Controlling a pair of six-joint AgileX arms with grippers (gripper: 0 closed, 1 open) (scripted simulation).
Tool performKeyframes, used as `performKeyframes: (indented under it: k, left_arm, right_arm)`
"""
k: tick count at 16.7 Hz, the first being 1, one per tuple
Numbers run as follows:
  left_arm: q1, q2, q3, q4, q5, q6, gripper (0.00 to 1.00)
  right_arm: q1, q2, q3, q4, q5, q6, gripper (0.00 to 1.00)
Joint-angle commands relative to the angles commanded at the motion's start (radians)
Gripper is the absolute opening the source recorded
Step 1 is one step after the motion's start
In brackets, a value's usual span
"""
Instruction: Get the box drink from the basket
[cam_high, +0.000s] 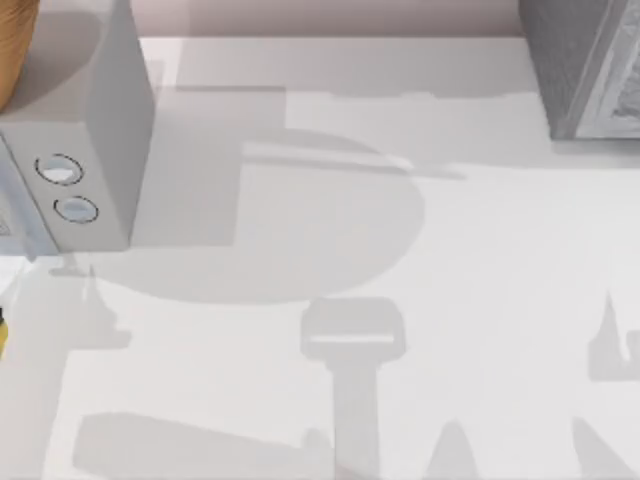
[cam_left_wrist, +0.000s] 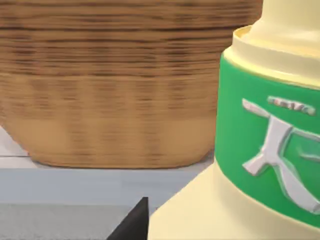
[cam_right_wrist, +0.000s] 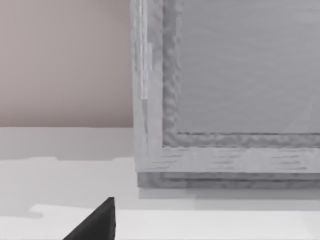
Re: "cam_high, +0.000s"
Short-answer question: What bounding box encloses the yellow and black object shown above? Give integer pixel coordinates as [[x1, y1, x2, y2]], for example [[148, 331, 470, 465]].
[[0, 305, 11, 362]]

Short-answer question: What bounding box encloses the round microwave knob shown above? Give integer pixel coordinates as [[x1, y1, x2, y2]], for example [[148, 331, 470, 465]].
[[34, 153, 85, 187], [52, 195, 100, 225]]

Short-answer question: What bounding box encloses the brown wooden object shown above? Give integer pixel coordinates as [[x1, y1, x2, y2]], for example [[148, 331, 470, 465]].
[[0, 0, 42, 112]]

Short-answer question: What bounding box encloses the pale microwave oven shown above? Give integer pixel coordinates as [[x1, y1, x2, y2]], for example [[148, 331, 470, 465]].
[[0, 0, 155, 261]]

